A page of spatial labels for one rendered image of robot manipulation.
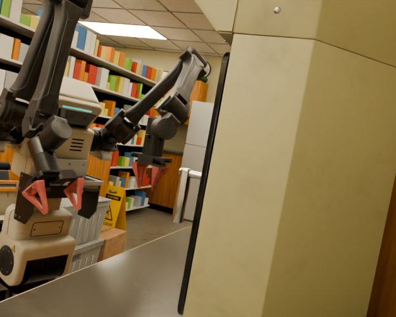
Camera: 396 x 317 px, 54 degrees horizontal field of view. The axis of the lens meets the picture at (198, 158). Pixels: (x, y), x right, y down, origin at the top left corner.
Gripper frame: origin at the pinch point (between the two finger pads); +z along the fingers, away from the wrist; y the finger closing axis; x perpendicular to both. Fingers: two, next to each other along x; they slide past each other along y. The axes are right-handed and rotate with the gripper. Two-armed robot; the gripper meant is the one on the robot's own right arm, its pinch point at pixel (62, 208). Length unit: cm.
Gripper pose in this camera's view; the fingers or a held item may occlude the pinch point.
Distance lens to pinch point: 101.5
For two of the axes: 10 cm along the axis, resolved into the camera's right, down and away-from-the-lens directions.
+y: 5.4, 0.1, 8.4
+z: 4.1, 8.7, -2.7
